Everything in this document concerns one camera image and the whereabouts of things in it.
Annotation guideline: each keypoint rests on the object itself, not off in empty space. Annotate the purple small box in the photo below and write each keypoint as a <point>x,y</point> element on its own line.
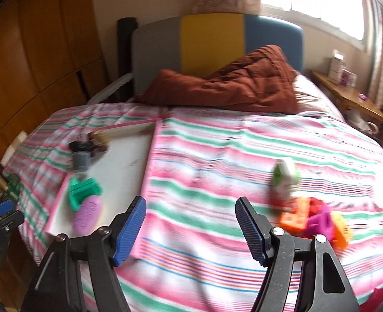
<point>348,78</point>

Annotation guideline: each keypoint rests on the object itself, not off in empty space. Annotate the purple oval soap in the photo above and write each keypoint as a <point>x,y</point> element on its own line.
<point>88,215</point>

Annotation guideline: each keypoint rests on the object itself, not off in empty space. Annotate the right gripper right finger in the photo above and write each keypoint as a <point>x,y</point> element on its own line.
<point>256,230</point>

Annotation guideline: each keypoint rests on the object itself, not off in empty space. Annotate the orange cube block cluster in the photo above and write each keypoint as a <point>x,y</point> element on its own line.
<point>294,221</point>

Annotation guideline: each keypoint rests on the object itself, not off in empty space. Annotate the yellow plastic toy case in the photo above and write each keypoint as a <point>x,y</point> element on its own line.
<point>342,234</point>

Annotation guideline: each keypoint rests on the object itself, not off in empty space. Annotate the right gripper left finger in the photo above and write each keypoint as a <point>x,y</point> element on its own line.
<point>125,228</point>

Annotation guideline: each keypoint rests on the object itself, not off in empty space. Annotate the white carton box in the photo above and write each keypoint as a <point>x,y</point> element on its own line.
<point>336,66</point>

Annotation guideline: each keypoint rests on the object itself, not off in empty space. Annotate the green white plastic fitting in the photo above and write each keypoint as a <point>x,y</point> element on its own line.
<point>285,177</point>

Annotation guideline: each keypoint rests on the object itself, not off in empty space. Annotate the red puzzle piece block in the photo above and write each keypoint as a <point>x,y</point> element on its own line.
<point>315,206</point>

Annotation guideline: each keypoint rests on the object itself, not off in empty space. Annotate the striped bedspread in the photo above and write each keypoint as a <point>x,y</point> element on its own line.
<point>191,254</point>

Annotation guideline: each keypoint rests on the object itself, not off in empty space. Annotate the white pillow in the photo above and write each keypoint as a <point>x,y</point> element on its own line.
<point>311,98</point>

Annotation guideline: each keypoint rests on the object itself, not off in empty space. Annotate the grey yellow blue headboard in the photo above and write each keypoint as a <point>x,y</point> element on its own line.
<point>200,44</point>

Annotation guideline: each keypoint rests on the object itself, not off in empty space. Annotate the green plastic spool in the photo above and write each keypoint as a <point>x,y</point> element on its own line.
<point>81,190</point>

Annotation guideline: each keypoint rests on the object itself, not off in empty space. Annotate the black capped grey jar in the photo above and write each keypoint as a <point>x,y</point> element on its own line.
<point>81,154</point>

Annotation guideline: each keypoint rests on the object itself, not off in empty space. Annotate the brown scalp massager brush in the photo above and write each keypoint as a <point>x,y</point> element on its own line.
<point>98,141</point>

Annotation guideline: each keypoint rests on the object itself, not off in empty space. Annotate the window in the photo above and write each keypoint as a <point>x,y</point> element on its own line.
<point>311,0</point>

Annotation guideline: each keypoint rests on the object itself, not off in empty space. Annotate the rust brown quilt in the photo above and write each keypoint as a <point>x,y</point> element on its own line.
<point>261,81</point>

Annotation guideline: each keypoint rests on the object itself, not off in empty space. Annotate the magenta plastic funnel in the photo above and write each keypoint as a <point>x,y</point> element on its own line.
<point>320,223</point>

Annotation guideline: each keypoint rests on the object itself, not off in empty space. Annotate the pink white tray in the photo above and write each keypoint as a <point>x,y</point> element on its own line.
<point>120,172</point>

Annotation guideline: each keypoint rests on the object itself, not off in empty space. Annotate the wooden side table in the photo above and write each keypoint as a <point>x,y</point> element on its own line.
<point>347,97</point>

